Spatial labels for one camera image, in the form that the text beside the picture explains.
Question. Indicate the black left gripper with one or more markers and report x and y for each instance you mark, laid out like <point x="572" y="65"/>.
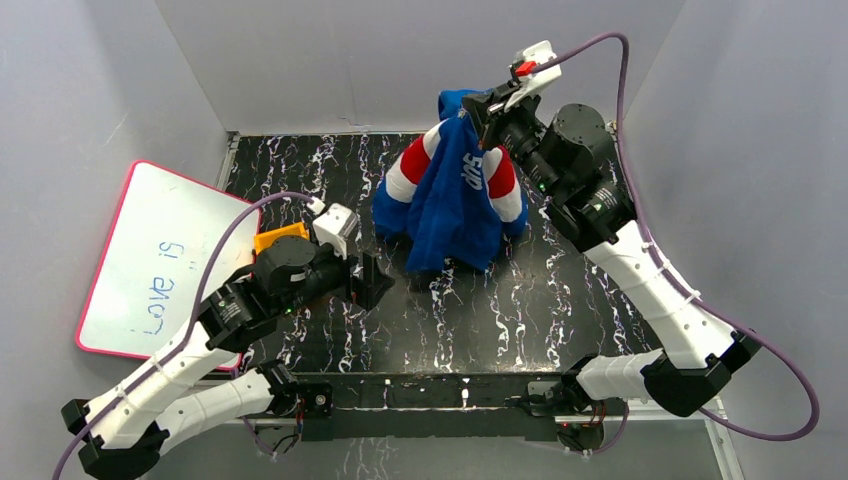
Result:
<point x="357" y="280"/>

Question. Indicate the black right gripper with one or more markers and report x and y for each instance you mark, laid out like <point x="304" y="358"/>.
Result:
<point x="478" y="105"/>

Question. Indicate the blue red white jacket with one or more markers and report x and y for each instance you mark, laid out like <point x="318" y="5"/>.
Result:
<point x="449" y="197"/>

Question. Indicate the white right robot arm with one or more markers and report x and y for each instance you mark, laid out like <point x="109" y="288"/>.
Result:
<point x="697" y="354"/>

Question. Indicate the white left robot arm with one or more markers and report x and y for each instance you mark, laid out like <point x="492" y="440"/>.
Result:
<point x="123" y="433"/>

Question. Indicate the orange plastic box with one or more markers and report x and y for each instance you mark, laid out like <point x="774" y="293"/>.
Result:
<point x="265" y="240"/>

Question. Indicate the pink-framed whiteboard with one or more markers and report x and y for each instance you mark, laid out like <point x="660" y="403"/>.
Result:
<point x="158" y="246"/>

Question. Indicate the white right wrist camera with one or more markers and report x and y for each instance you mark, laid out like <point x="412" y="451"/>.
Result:
<point x="533" y="70"/>

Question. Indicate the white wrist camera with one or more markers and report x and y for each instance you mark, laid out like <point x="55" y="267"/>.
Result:
<point x="332" y="225"/>
<point x="533" y="70"/>

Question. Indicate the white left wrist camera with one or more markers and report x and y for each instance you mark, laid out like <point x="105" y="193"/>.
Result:
<point x="332" y="225"/>

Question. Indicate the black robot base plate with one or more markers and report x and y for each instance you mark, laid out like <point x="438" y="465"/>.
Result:
<point x="528" y="406"/>

